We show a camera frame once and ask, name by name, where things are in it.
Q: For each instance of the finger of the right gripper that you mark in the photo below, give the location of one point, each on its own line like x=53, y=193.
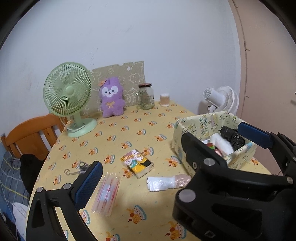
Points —
x=199, y=156
x=281, y=147

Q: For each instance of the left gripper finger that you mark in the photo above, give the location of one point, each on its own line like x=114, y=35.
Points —
x=43, y=222

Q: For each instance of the white cloth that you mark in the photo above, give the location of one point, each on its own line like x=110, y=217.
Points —
x=221, y=144

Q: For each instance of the black plastic bag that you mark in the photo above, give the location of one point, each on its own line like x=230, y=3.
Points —
x=233, y=137

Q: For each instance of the white plastic bag roll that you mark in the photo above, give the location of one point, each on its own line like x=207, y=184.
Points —
x=155, y=184

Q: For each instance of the yellow cartoon tissue pack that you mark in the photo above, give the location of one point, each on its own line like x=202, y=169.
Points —
x=137, y=163

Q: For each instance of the clear red-striped plastic bag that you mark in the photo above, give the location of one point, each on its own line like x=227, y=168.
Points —
x=106, y=195

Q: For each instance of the grey drawstring pouch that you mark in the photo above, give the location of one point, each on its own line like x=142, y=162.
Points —
x=78, y=168

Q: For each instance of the pink wet wipes pack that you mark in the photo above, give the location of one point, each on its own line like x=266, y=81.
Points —
x=212, y=146

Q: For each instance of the white clothes on bed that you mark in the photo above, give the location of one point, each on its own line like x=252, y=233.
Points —
x=20, y=215

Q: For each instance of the yellow patterned storage box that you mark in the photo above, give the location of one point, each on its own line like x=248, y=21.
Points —
x=203, y=126

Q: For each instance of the blue plaid bedding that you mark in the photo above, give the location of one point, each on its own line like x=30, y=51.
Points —
x=12, y=187

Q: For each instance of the beige door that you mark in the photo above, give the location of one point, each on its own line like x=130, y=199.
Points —
x=269, y=52

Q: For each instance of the black cloth on chair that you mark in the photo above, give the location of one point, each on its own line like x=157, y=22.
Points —
x=29, y=170

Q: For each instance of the white standing fan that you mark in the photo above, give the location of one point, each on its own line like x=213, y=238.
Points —
x=223, y=98

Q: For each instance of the cotton swab container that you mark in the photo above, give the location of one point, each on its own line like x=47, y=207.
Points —
x=164, y=100

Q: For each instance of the glass jar with lid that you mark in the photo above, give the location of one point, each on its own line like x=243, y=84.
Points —
x=145, y=96

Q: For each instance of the yellow cake-print tablecloth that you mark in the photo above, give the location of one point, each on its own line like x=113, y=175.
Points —
x=137, y=213

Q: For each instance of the wooden chair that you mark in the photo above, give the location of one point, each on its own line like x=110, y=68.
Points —
x=26, y=137

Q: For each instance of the purple plush bunny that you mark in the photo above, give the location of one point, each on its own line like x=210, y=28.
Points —
x=111, y=96

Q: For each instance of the green desk fan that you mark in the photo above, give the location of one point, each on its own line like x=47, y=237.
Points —
x=66, y=92

